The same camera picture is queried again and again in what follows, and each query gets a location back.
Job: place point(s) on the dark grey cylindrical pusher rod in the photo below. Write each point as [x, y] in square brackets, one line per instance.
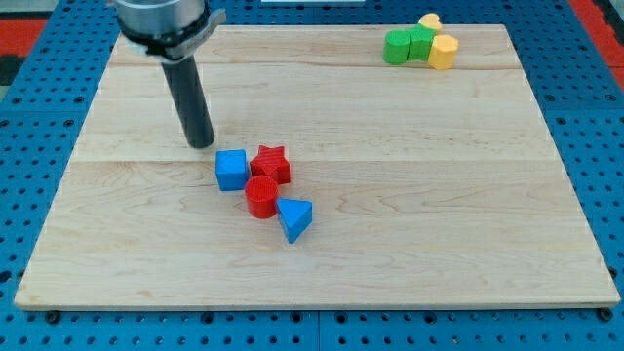
[187, 92]

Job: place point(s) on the blue cube block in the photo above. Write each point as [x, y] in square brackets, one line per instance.
[231, 169]

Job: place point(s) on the red star block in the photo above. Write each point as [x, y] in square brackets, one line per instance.
[272, 162]

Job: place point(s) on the red cylinder block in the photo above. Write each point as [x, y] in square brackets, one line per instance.
[261, 193]

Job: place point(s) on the blue triangle block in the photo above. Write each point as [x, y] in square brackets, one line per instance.
[294, 216]

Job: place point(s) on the green cylinder block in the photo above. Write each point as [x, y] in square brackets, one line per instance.
[396, 46]

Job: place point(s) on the green star block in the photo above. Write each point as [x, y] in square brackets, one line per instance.
[421, 40]

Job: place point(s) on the yellow heart block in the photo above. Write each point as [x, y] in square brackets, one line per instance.
[431, 21]

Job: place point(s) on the yellow hexagon block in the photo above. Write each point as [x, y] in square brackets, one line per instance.
[443, 51]

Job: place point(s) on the light wooden board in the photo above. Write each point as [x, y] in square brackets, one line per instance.
[431, 189]

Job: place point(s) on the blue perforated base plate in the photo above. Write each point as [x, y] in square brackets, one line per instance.
[573, 60]

